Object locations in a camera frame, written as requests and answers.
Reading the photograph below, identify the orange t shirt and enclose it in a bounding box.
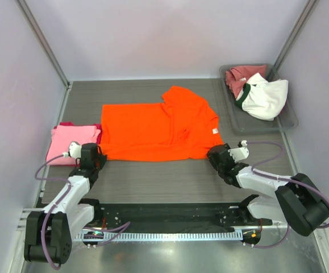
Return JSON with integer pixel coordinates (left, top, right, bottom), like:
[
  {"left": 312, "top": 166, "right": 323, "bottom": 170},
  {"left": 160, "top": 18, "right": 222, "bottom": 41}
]
[{"left": 100, "top": 86, "right": 223, "bottom": 162}]

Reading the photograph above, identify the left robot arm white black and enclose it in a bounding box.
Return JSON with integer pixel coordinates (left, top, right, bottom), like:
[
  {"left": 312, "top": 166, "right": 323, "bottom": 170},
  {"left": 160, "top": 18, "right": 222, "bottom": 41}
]
[{"left": 24, "top": 142, "right": 107, "bottom": 270}]

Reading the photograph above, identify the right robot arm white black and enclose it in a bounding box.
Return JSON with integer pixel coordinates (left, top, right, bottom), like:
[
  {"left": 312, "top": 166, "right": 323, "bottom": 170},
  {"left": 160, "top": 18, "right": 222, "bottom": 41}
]
[{"left": 207, "top": 141, "right": 329, "bottom": 237}]

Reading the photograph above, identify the folded magenta t shirt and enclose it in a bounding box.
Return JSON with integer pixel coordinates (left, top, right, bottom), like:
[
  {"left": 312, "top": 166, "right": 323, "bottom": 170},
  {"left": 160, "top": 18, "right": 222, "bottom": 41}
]
[{"left": 53, "top": 121, "right": 103, "bottom": 167}]

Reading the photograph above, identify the folded light pink t shirt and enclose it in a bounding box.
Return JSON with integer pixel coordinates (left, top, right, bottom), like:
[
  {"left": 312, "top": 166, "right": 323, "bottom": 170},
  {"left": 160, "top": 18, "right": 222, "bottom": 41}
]
[{"left": 45, "top": 125, "right": 102, "bottom": 166}]

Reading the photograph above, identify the grey plastic bin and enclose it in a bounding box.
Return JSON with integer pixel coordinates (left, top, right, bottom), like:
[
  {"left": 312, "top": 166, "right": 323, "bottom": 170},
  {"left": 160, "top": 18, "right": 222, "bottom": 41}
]
[{"left": 219, "top": 65, "right": 299, "bottom": 134}]

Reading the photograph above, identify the white t shirt green collar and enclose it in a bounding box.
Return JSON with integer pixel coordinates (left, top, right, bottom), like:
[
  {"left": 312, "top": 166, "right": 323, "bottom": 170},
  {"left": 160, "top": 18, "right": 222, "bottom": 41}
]
[{"left": 235, "top": 73, "right": 289, "bottom": 121}]

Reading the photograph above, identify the dusty red t shirt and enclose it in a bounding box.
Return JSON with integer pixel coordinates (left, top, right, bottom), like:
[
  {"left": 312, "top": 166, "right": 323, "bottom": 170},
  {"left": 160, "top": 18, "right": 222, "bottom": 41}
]
[{"left": 225, "top": 64, "right": 267, "bottom": 98}]

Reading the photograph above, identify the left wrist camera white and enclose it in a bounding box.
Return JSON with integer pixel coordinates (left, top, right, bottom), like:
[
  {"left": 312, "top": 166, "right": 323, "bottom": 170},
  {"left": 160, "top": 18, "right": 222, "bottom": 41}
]
[{"left": 63, "top": 142, "right": 82, "bottom": 159}]

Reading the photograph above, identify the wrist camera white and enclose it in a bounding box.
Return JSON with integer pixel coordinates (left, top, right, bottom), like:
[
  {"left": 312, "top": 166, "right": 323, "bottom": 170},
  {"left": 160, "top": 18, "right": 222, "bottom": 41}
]
[
  {"left": 228, "top": 140, "right": 249, "bottom": 163},
  {"left": 63, "top": 142, "right": 82, "bottom": 159}
]

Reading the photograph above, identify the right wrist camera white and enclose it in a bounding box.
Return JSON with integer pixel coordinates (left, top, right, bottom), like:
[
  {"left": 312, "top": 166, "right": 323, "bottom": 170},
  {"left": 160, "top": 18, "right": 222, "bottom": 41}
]
[{"left": 228, "top": 140, "right": 249, "bottom": 163}]

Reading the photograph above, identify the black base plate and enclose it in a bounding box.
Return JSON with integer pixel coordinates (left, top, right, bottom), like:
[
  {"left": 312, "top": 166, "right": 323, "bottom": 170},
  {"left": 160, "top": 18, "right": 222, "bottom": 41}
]
[{"left": 85, "top": 203, "right": 273, "bottom": 249}]

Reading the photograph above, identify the slotted cable duct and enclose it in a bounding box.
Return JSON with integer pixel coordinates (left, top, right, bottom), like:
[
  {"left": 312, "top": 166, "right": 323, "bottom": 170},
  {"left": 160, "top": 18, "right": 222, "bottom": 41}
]
[{"left": 73, "top": 229, "right": 243, "bottom": 243}]

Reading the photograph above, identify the left aluminium corner post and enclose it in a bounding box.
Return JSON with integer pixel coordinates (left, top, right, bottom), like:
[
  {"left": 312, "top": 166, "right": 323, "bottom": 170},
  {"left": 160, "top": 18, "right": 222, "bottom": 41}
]
[{"left": 15, "top": 0, "right": 70, "bottom": 89}]

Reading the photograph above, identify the aluminium corner post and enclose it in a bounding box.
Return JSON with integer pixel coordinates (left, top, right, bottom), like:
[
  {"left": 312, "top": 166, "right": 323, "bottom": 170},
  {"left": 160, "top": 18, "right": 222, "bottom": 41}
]
[
  {"left": 15, "top": 0, "right": 70, "bottom": 89},
  {"left": 273, "top": 0, "right": 319, "bottom": 71}
]

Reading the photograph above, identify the right aluminium corner post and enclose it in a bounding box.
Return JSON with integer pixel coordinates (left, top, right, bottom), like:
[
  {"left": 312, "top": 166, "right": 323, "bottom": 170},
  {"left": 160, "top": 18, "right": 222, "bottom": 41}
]
[{"left": 273, "top": 0, "right": 319, "bottom": 71}]

